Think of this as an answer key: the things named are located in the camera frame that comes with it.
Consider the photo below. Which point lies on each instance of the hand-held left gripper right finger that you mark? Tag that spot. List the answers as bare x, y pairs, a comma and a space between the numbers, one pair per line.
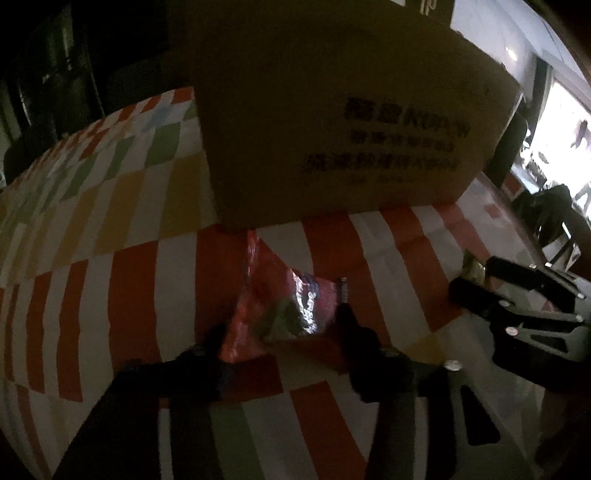
355, 337

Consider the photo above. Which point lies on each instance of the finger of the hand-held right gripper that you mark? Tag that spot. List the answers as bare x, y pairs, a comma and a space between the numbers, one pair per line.
517, 273
475, 297

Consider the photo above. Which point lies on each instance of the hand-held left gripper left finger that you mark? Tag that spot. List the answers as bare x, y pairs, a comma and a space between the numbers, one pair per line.
216, 350

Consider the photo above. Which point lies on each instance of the yellow-green snack packet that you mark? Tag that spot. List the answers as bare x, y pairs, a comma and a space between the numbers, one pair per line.
472, 267

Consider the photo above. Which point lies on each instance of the large red snack packet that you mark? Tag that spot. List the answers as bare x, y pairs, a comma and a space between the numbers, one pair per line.
268, 295

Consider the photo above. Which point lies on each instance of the large cardboard box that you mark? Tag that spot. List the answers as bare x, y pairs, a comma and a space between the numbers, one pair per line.
323, 92

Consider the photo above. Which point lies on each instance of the black chair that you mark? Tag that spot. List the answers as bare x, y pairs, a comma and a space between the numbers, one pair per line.
508, 147
554, 217

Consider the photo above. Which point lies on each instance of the colourful checked tablecloth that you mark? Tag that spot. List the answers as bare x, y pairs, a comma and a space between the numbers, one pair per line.
115, 207

